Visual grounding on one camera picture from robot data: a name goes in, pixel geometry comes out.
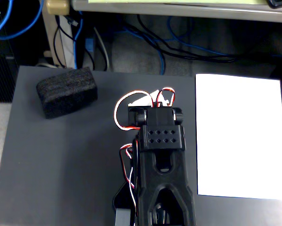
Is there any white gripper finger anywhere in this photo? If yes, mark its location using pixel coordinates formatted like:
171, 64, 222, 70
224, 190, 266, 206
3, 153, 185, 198
128, 89, 170, 109

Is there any black foam cube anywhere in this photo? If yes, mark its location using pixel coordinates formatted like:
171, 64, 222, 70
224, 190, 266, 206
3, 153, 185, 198
36, 66, 98, 120

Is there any small blue connector box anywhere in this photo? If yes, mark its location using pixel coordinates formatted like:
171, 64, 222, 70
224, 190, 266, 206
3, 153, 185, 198
85, 37, 95, 53

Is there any beige desk leg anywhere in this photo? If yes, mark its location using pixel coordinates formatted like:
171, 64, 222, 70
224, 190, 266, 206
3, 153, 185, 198
41, 11, 77, 69

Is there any grey desk top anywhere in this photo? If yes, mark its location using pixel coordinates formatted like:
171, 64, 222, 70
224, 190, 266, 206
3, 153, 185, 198
71, 0, 282, 24

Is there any white paper sheet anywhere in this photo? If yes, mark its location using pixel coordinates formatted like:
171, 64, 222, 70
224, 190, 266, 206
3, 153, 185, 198
195, 73, 282, 201

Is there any dark grey work board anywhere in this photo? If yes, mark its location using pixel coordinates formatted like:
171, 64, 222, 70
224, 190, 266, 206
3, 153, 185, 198
0, 65, 282, 226

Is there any grey table clamp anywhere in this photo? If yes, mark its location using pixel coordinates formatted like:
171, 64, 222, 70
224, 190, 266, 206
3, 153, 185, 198
114, 208, 131, 226

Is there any beige plastic box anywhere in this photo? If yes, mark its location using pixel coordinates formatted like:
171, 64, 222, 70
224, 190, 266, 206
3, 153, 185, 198
46, 0, 70, 15

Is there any black computer case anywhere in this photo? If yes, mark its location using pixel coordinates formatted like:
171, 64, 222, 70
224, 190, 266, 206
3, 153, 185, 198
0, 55, 17, 104

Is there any black desk device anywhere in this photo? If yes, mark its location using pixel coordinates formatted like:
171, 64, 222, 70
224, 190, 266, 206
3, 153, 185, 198
266, 0, 282, 9

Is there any short red servo cable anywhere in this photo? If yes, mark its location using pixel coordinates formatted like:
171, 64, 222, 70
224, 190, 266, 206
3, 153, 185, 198
157, 87, 176, 108

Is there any long red white servo cable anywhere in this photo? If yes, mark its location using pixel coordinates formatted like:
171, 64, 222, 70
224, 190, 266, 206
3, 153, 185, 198
113, 90, 155, 130

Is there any long blue floor cable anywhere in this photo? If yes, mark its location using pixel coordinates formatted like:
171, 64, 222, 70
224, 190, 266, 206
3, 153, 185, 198
121, 16, 230, 76

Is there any grey white cable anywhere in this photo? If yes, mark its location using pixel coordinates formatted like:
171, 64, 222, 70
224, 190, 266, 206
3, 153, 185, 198
93, 26, 111, 72

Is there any black floor cable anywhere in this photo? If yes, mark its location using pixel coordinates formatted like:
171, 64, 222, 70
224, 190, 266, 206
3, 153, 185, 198
137, 14, 240, 64

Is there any straight blue cable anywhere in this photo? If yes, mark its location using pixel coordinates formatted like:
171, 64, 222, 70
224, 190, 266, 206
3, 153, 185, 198
73, 11, 84, 69

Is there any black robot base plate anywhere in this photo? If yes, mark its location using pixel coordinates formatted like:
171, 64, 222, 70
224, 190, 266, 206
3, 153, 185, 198
112, 182, 141, 226

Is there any white floor cable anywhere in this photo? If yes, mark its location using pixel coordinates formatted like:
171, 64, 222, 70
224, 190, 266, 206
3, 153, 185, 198
36, 62, 60, 69

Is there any thin black cable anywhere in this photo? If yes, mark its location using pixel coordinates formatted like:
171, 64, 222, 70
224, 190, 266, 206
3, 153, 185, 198
53, 15, 73, 68

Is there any looped blue cable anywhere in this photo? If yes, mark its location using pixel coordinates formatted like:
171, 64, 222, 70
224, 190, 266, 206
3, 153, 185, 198
0, 0, 45, 40

